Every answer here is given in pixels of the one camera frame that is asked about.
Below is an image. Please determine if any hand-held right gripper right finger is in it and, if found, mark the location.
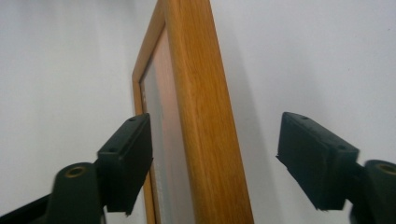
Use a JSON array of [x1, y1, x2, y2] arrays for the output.
[[276, 111, 361, 212]]

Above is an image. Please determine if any white paper sheet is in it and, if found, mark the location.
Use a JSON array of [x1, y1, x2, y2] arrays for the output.
[[0, 0, 396, 224]]

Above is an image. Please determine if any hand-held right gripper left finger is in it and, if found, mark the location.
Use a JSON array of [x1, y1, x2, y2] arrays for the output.
[[96, 112, 154, 217]]

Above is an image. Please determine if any wooden photo frame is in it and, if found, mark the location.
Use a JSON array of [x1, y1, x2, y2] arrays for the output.
[[131, 0, 256, 224]]

